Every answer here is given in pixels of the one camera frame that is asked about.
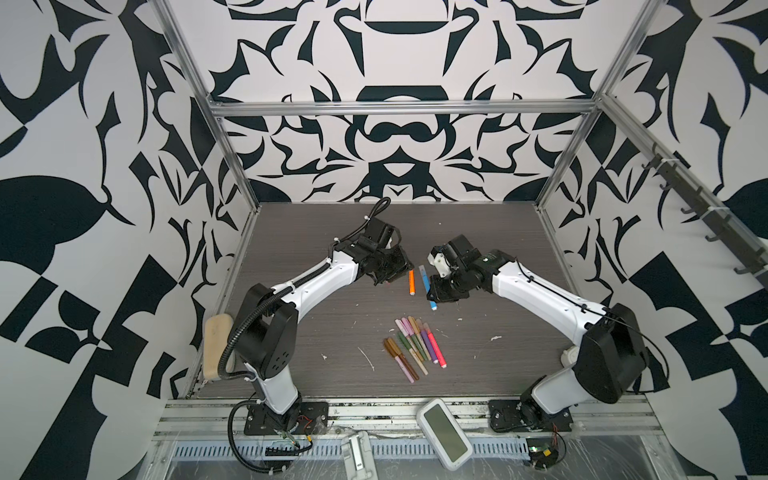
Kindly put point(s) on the beige sponge block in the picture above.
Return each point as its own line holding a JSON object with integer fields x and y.
{"x": 215, "y": 338}

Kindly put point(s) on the small circuit board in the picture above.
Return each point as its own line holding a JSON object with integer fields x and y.
{"x": 545, "y": 453}

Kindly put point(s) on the gold cap beige marker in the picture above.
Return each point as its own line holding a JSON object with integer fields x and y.
{"x": 420, "y": 340}

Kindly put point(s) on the aluminium corner post back left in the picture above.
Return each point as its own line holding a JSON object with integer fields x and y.
{"x": 183, "y": 162}

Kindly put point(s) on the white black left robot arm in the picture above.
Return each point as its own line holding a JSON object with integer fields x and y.
{"x": 262, "y": 340}

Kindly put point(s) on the orange highlighter pen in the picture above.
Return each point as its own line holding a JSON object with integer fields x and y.
{"x": 411, "y": 282}

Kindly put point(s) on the white bracket front rail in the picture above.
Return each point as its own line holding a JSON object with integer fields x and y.
{"x": 358, "y": 458}

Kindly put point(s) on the aluminium horizontal back bar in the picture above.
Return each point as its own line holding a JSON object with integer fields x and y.
{"x": 410, "y": 107}

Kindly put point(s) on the aluminium corner post back right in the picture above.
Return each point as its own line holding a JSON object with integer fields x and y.
{"x": 629, "y": 47}

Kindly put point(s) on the white tablet device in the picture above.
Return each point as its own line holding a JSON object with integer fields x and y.
{"x": 450, "y": 443}

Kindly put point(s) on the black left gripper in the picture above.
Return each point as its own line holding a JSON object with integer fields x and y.
{"x": 403, "y": 265}

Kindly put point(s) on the purple highlighter pen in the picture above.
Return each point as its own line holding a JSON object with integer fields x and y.
{"x": 428, "y": 345}

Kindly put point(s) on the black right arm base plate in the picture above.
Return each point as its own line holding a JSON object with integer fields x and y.
{"x": 507, "y": 416}

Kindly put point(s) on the blue highlighter pen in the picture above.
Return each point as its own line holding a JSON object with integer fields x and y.
{"x": 427, "y": 287}

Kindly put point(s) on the pink cap green marker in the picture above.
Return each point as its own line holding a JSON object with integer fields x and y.
{"x": 408, "y": 326}

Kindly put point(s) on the gold cap brown marker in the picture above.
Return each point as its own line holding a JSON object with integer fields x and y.
{"x": 402, "y": 359}

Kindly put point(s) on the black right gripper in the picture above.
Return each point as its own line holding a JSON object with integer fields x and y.
{"x": 438, "y": 295}

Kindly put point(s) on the aluminium corner post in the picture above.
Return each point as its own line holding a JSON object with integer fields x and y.
{"x": 183, "y": 162}
{"x": 629, "y": 47}

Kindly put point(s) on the pink red highlighter pen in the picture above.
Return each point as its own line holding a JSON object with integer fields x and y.
{"x": 435, "y": 346}

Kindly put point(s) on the grey hook rack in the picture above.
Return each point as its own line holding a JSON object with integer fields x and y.
{"x": 701, "y": 204}

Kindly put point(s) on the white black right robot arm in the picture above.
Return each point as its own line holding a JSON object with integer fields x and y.
{"x": 611, "y": 349}

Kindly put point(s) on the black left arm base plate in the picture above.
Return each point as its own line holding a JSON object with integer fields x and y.
{"x": 301, "y": 418}

